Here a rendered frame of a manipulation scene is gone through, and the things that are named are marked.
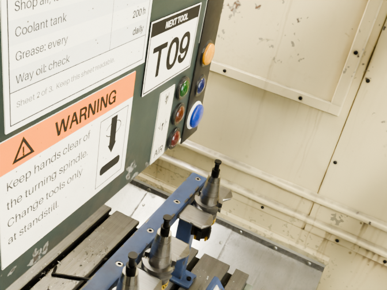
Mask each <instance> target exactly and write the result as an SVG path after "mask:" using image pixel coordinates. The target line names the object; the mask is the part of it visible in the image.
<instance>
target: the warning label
mask: <svg viewBox="0 0 387 290"><path fill-rule="evenodd" d="M135 74H136V71H134V72H132V73H130V74H128V75H126V76H125V77H122V78H120V79H119V80H117V81H115V82H113V83H112V84H110V85H108V86H106V87H104V88H102V89H100V90H98V91H96V92H95V93H93V94H91V95H89V96H87V97H85V98H83V99H81V100H79V101H78V102H76V103H74V104H72V105H70V106H68V107H66V108H64V109H63V110H61V111H59V112H57V113H55V114H54V115H52V116H50V117H48V118H46V119H44V120H42V121H40V122H38V123H37V124H35V125H33V126H31V127H29V128H27V129H25V130H23V131H22V132H20V133H18V134H16V135H14V136H12V137H10V138H8V139H6V140H5V141H3V142H1V143H0V249H1V270H3V269H4V268H6V267H7V266H8V265H9V264H11V263H12V262H13V261H14V260H15V259H17V258H18V257H19V256H20V255H21V254H23V253H24V252H25V251H27V250H28V249H29V248H30V247H31V246H33V245H34V244H35V243H36V242H37V241H39V240H40V239H41V238H42V237H43V236H45V235H46V234H47V233H49V232H50V231H51V230H52V229H53V228H55V227H56V226H57V225H58V224H59V223H61V222H62V221H63V220H65V218H67V217H68V216H69V215H71V214H72V213H73V212H74V211H75V210H77V209H78V208H79V207H80V206H81V205H83V204H84V203H85V202H87V201H88V200H89V199H90V198H91V197H93V196H94V195H95V194H96V193H97V192H99V191H100V190H101V189H102V188H103V187H105V186H106V185H107V184H109V183H110V182H111V181H112V180H113V179H115V178H116V177H117V176H118V175H119V174H121V173H122V172H123V171H124V164H125V158H126V149H127V141H128V131H129V126H130V117H131V107H132V98H133V93H134V83H135Z"/></svg>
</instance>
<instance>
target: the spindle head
mask: <svg viewBox="0 0 387 290"><path fill-rule="evenodd" d="M199 2H201V3H202V4H201V8H200V14H199V20H198V26H197V30H196V36H195V42H194V45H193V51H192V58H191V64H190V67H189V68H187V69H186V70H184V71H183V72H181V73H179V74H178V75H176V76H175V77H173V78H172V79H170V80H168V81H167V82H165V83H163V84H162V85H161V86H159V87H157V88H156V89H154V90H152V91H151V92H149V93H147V94H146V95H145V96H143V97H141V90H142V81H143V73H144V67H145V62H144V63H142V64H140V65H138V66H136V67H134V68H132V69H130V70H128V71H126V72H125V73H123V74H121V75H119V76H117V77H115V78H113V79H111V80H110V81H108V82H106V83H103V84H102V85H100V86H98V87H96V88H94V89H92V90H90V91H88V92H87V93H85V94H83V95H81V96H79V97H77V98H75V99H73V100H71V101H69V102H67V103H65V104H64V105H62V106H60V107H58V108H56V109H54V110H52V111H50V112H48V113H46V114H44V115H42V116H40V117H39V118H37V119H35V120H33V121H31V122H29V123H27V124H25V125H23V126H22V127H19V128H17V129H15V130H14V131H12V132H10V133H8V134H5V125H4V108H3V76H2V43H1V11H0V143H1V142H3V141H5V140H6V139H8V138H10V137H12V136H14V135H16V134H18V133H20V132H22V131H23V130H25V129H27V128H29V127H31V126H33V125H35V124H37V123H38V122H40V121H42V120H44V119H46V118H48V117H50V116H52V115H54V114H55V113H57V112H59V111H61V110H63V109H64V108H66V107H68V106H70V105H72V104H74V103H76V102H78V101H79V100H81V99H83V98H85V97H87V96H89V95H91V94H93V93H95V92H96V91H98V90H100V89H102V88H104V87H106V86H108V85H110V84H112V83H113V82H115V81H117V80H119V79H120V78H122V77H125V76H126V75H128V74H130V73H132V72H134V71H136V74H135V83H134V93H133V98H132V107H131V117H130V126H129V131H128V141H127V149H126V158H125V164H124V171H123V172H122V173H121V174H119V175H118V176H117V177H116V178H115V179H113V180H112V181H111V182H110V183H109V184H107V185H106V186H105V187H103V188H102V189H101V190H100V191H99V192H97V193H96V194H95V195H94V196H93V197H91V198H90V199H89V200H88V201H87V202H85V203H84V204H83V205H81V206H80V207H79V208H78V209H77V210H75V211H74V212H73V213H72V214H71V215H69V216H68V217H67V218H65V220H63V221H62V222H61V223H59V224H58V225H57V226H56V227H55V228H53V229H52V230H51V231H50V232H49V233H47V234H46V235H45V236H43V237H42V238H41V239H40V240H39V241H37V242H36V243H35V244H34V245H33V246H31V247H30V248H29V249H28V250H27V251H25V252H24V253H23V254H21V255H20V256H19V257H18V258H17V259H15V260H14V261H13V262H12V263H11V264H9V265H8V266H7V267H6V268H4V269H3V270H1V249H0V290H6V289H7V288H8V287H10V286H11V285H12V284H13V283H14V282H15V281H16V280H17V279H19V278H20V277H21V276H22V275H23V274H24V273H25V272H27V271H28V270H29V269H30V268H31V267H32V266H33V265H34V264H36V263H37V262H38V261H40V260H41V259H42V258H43V257H44V256H45V255H46V254H47V253H49V252H50V251H51V250H52V249H53V248H54V247H55V246H57V245H58V244H59V243H60V242H61V241H62V240H64V239H65V238H66V237H67V236H68V235H69V234H71V233H72V232H73V231H74V230H75V229H76V228H77V227H79V226H80V225H81V224H82V223H83V222H84V221H85V220H86V219H88V218H89V217H90V216H91V215H93V214H94V213H95V212H96V211H97V210H98V209H99V208H101V207H102V206H103V205H104V204H105V203H106V202H107V201H108V200H110V199H111V198H112V197H113V196H114V195H115V194H116V193H118V192H119V191H120V190H121V189H123V188H124V187H125V186H126V185H127V184H128V183H129V182H131V181H132V180H133V179H134V178H135V177H136V176H137V175H138V174H140V173H141V172H142V171H143V170H144V169H145V168H147V167H148V166H149V162H150V155H151V148H152V144H153V136H154V129H155V122H156V118H157V110H158V103H159V99H160V93H162V92H163V91H165V90H166V89H168V88H170V87H171V86H173V85H175V89H174V96H173V102H172V108H171V113H170V119H169V125H168V132H167V136H166V142H165V149H164V152H165V151H166V150H167V149H168V147H167V141H168V137H169V135H170V133H171V131H172V130H173V129H174V128H176V127H179V128H180V130H181V134H180V138H181V135H182V131H183V125H184V120H185V114H186V110H187V104H188V99H189V93H190V89H191V83H192V77H193V74H194V68H195V62H196V56H197V52H198V47H199V40H200V34H201V30H202V25H203V19H204V13H205V9H206V3H207V0H152V6H151V14H150V22H152V21H154V20H157V19H159V18H161V17H164V16H167V15H169V14H172V13H174V12H177V11H179V10H181V9H184V8H186V7H189V6H192V5H194V4H196V3H199ZM149 29H150V23H149ZM148 37H149V31H148ZM148 37H147V42H148ZM146 51H147V45H146ZM145 59H146V53H145ZM184 76H187V77H189V79H190V86H189V91H188V93H187V95H186V96H185V97H184V98H183V99H182V100H178V99H177V98H176V89H177V86H178V84H179V82H180V80H181V79H182V78H183V77H184ZM181 102H182V103H184V104H185V113H184V117H183V118H182V120H181V121H180V123H179V124H178V125H172V122H171V118H172V113H173V111H174V109H175V107H176V106H177V104H179V103H181Z"/></svg>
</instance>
